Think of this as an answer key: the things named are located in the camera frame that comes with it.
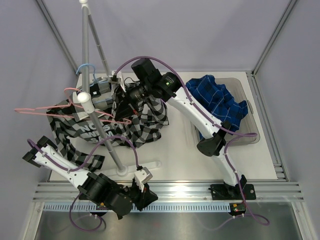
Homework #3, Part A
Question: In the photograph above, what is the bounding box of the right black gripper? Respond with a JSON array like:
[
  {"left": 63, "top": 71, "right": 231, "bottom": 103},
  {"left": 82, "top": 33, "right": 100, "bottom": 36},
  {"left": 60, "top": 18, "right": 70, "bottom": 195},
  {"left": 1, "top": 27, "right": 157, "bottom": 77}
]
[{"left": 115, "top": 81, "right": 152, "bottom": 122}]

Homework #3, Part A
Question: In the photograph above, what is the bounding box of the pink wire hanger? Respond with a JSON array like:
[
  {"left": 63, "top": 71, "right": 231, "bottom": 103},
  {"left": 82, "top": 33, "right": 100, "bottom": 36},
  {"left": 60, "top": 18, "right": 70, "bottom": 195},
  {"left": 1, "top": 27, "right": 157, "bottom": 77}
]
[{"left": 14, "top": 87, "right": 132, "bottom": 125}]

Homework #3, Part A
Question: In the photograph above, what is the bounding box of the black white checkered shirt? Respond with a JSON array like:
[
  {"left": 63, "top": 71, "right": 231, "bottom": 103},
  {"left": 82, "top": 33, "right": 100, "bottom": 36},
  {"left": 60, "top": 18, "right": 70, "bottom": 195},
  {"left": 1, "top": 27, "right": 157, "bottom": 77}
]
[{"left": 46, "top": 79, "right": 170, "bottom": 172}]

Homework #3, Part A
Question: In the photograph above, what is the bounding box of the blue wire hanger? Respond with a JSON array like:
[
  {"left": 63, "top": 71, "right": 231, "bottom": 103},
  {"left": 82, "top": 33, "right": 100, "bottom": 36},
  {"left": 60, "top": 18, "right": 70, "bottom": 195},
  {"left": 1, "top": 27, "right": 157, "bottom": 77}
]
[{"left": 75, "top": 63, "right": 113, "bottom": 105}]

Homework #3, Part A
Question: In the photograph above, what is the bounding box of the blue plaid shirt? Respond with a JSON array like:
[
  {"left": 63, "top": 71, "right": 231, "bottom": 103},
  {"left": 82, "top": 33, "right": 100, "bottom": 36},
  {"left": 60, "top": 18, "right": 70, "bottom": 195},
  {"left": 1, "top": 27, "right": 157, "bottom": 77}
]
[{"left": 185, "top": 74, "right": 248, "bottom": 132}]

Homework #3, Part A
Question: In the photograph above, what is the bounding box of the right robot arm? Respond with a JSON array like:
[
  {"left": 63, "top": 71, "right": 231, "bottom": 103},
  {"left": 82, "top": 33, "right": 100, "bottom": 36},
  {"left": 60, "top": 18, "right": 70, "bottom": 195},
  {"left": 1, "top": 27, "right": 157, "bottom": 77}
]
[{"left": 115, "top": 56, "right": 247, "bottom": 199}]

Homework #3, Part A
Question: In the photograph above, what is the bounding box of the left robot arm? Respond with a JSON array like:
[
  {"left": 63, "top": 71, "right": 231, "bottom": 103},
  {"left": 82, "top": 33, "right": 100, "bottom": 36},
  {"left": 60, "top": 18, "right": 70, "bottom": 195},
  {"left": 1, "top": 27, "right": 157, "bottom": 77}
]
[{"left": 23, "top": 136, "right": 158, "bottom": 219}]

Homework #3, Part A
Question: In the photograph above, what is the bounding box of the grey clothes rack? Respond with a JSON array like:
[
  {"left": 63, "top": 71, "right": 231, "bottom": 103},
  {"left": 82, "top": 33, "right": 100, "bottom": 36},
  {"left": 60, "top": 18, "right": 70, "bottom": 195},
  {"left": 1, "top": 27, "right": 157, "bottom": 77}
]
[{"left": 80, "top": 0, "right": 147, "bottom": 176}]

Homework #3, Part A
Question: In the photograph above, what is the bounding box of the clear plastic bin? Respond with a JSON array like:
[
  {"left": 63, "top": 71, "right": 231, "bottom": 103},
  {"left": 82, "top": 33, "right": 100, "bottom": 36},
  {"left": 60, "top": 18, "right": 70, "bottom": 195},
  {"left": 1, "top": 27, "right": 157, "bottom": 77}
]
[{"left": 215, "top": 77, "right": 260, "bottom": 146}]

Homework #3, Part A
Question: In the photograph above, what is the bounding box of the aluminium mounting rail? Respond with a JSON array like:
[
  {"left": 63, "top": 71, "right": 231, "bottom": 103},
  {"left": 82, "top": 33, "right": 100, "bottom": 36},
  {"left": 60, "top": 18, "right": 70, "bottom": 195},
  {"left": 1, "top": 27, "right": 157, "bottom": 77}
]
[{"left": 32, "top": 181, "right": 304, "bottom": 202}]

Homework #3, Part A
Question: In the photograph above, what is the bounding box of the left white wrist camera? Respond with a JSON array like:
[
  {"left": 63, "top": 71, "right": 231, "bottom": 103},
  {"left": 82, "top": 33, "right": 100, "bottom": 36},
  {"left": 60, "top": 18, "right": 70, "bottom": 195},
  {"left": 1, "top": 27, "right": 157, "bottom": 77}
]
[{"left": 134, "top": 167, "right": 153, "bottom": 192}]

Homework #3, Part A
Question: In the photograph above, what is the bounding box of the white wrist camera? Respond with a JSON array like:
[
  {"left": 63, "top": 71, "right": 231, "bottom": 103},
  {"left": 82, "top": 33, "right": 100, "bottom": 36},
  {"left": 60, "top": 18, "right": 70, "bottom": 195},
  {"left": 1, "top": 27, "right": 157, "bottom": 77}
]
[
  {"left": 108, "top": 70, "right": 126, "bottom": 92},
  {"left": 134, "top": 167, "right": 153, "bottom": 192}
]

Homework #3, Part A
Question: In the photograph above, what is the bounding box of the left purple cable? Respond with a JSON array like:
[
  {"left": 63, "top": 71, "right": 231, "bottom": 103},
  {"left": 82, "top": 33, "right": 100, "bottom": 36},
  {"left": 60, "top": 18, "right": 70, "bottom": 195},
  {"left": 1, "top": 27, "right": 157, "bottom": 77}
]
[{"left": 26, "top": 136, "right": 143, "bottom": 231}]

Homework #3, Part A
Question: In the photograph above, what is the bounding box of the purple cable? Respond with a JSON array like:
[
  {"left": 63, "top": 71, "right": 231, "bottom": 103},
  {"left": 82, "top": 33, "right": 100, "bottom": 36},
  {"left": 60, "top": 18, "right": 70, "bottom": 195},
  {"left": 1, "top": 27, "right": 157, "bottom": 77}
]
[
  {"left": 26, "top": 136, "right": 143, "bottom": 231},
  {"left": 112, "top": 56, "right": 271, "bottom": 231}
]

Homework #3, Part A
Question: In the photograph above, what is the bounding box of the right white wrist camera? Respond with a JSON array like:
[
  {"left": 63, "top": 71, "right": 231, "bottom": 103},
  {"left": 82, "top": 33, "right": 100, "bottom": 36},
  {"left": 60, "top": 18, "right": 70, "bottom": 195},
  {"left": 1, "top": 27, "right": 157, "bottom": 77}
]
[{"left": 108, "top": 70, "right": 126, "bottom": 92}]

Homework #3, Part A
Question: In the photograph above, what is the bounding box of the left aluminium frame post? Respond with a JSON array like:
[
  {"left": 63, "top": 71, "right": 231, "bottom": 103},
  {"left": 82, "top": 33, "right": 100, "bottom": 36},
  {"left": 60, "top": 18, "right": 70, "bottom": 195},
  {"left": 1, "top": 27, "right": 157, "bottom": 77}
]
[{"left": 34, "top": 0, "right": 78, "bottom": 72}]

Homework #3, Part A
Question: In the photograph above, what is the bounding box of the aluminium frame post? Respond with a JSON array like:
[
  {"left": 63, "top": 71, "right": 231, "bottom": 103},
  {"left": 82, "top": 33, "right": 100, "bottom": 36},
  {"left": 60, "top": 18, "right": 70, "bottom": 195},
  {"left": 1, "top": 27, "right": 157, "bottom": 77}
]
[
  {"left": 34, "top": 0, "right": 78, "bottom": 72},
  {"left": 245, "top": 0, "right": 299, "bottom": 182}
]

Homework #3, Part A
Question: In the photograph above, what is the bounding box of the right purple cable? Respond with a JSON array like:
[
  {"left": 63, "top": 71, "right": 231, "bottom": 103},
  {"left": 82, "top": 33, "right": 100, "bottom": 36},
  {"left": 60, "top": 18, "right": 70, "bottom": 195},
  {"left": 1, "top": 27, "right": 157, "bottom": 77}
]
[{"left": 112, "top": 56, "right": 271, "bottom": 231}]

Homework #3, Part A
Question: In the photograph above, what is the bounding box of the right aluminium frame post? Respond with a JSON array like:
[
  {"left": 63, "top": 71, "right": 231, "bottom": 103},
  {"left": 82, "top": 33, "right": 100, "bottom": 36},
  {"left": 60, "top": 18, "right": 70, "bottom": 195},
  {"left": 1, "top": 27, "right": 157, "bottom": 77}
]
[{"left": 245, "top": 0, "right": 299, "bottom": 182}]

